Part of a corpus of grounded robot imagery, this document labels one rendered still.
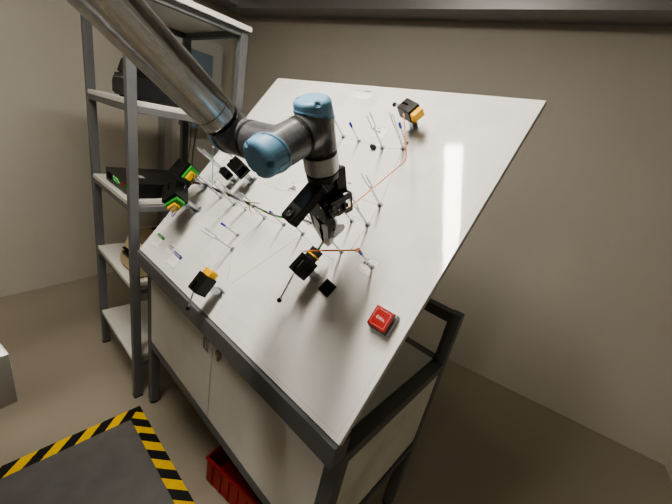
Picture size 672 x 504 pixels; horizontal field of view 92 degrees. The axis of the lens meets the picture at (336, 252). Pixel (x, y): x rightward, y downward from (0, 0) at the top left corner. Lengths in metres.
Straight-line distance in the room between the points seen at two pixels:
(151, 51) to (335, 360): 0.69
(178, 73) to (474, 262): 2.23
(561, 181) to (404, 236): 1.66
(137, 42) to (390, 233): 0.66
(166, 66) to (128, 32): 0.06
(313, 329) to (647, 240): 2.07
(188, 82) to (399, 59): 2.22
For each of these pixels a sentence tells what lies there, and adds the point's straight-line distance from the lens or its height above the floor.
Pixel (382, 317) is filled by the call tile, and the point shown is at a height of 1.12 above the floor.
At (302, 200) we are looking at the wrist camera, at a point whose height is 1.34.
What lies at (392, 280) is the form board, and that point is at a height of 1.17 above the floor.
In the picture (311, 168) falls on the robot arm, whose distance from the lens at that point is 0.68.
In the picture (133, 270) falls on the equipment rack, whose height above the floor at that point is 0.75.
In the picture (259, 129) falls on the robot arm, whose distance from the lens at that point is 0.62.
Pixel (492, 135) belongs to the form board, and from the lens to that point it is 1.05.
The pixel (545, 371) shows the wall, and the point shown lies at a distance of 2.77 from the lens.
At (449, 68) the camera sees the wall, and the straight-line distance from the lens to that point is 2.59.
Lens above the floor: 1.49
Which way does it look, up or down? 20 degrees down
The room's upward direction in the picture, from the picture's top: 12 degrees clockwise
